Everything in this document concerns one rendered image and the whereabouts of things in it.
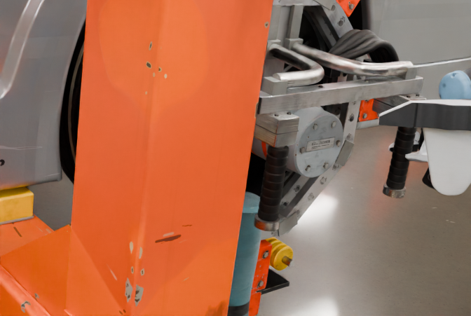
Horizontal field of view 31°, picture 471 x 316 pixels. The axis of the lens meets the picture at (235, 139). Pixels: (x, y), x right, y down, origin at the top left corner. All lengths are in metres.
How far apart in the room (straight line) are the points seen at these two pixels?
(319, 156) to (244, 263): 0.24
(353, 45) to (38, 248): 0.73
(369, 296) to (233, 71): 1.97
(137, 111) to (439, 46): 1.34
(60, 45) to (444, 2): 1.05
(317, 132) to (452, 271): 1.71
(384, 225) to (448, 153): 2.91
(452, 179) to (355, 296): 2.34
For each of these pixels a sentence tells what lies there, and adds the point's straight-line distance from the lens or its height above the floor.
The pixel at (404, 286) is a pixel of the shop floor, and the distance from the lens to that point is 3.02.
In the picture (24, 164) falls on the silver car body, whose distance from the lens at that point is 1.52.
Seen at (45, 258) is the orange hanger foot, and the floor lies 0.76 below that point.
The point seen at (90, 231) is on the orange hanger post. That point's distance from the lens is 1.10.
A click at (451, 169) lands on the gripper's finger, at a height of 1.19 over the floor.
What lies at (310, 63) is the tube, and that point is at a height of 1.01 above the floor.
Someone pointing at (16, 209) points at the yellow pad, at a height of 0.70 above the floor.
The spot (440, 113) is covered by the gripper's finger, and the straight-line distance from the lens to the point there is 0.52.
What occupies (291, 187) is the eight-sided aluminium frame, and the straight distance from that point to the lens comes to 1.87.
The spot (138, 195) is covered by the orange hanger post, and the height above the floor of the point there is 0.97.
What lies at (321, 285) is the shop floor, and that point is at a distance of 2.90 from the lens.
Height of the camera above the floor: 1.37
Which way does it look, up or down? 19 degrees down
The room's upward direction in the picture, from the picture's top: 8 degrees clockwise
